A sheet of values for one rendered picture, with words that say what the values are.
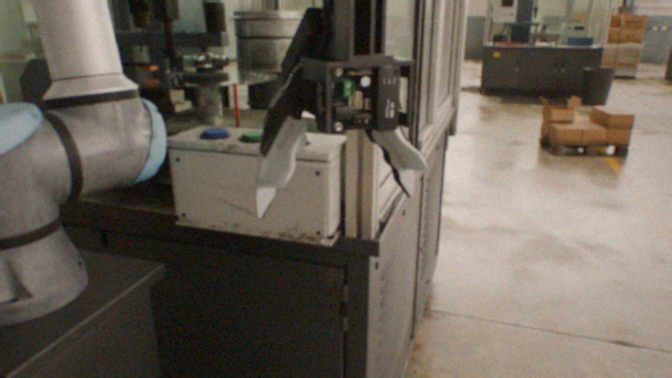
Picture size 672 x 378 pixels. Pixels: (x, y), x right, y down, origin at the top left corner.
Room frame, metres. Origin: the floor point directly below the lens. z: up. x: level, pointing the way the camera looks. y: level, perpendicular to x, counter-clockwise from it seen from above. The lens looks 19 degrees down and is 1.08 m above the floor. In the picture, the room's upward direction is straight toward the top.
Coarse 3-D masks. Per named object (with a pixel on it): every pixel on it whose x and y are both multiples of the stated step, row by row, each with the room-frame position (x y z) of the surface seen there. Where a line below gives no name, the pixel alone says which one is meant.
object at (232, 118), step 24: (144, 0) 1.20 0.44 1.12; (144, 24) 1.20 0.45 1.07; (24, 72) 1.09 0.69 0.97; (48, 72) 1.07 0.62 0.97; (24, 96) 1.10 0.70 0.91; (144, 96) 1.20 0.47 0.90; (168, 96) 1.27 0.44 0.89; (168, 120) 1.15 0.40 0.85; (192, 120) 1.15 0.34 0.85; (240, 120) 1.15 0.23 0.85; (264, 120) 1.14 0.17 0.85; (168, 168) 1.01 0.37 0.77
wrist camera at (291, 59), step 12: (312, 12) 0.42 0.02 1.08; (300, 24) 0.43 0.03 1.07; (312, 24) 0.41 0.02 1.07; (300, 36) 0.43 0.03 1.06; (312, 36) 0.41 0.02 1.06; (288, 48) 0.47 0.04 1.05; (300, 48) 0.43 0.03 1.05; (312, 48) 0.43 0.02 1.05; (288, 60) 0.47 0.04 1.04; (288, 72) 0.47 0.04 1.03
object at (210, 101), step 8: (200, 88) 1.13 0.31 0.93; (208, 88) 1.13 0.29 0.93; (216, 88) 1.15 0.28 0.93; (200, 96) 1.13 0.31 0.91; (208, 96) 1.13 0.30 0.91; (216, 96) 1.14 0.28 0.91; (200, 104) 1.13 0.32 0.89; (208, 104) 1.13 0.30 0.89; (216, 104) 1.14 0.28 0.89; (200, 112) 1.14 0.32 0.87; (208, 112) 1.13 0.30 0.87; (216, 112) 1.14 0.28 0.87; (200, 120) 1.14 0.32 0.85; (208, 120) 1.13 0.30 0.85; (216, 120) 1.14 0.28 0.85
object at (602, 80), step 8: (584, 72) 6.57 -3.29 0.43; (592, 72) 6.44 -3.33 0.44; (600, 72) 6.38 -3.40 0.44; (608, 72) 6.36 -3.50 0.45; (584, 80) 6.55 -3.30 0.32; (592, 80) 6.43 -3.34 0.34; (600, 80) 6.38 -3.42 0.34; (608, 80) 6.38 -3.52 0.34; (584, 88) 6.53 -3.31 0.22; (592, 88) 6.43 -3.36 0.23; (600, 88) 6.39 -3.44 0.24; (608, 88) 6.40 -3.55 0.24; (584, 96) 6.52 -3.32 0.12; (592, 96) 6.43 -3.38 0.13; (600, 96) 6.39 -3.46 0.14; (584, 104) 6.51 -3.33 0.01; (592, 104) 6.43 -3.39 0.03; (600, 104) 6.40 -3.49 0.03
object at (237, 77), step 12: (168, 72) 1.27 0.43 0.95; (240, 72) 1.27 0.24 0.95; (252, 72) 1.27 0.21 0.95; (264, 72) 1.27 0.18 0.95; (144, 84) 1.03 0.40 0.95; (156, 84) 1.02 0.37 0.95; (168, 84) 1.02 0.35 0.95; (180, 84) 1.02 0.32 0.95; (192, 84) 1.02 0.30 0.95; (204, 84) 1.02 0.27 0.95; (216, 84) 1.02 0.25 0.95; (228, 84) 1.03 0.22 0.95; (240, 84) 1.04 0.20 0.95
